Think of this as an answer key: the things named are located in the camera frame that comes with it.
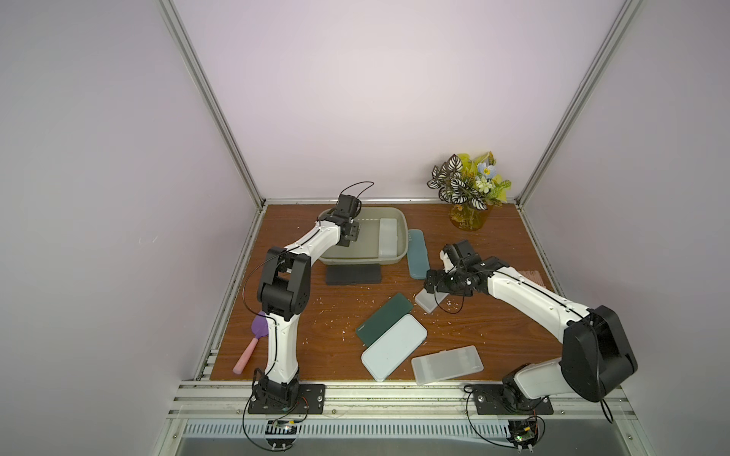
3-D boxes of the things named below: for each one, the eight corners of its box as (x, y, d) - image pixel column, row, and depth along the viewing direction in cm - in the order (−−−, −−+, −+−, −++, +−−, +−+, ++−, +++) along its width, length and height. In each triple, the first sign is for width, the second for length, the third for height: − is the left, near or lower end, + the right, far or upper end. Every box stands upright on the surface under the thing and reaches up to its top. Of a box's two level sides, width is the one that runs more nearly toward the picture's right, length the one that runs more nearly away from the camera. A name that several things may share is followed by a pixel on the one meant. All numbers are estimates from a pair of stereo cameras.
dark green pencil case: (369, 348, 83) (368, 346, 82) (354, 330, 87) (354, 328, 85) (414, 309, 91) (414, 306, 90) (399, 293, 95) (399, 290, 93)
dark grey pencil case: (325, 285, 98) (324, 281, 96) (327, 267, 103) (326, 263, 101) (381, 285, 98) (381, 281, 96) (381, 267, 103) (381, 263, 100)
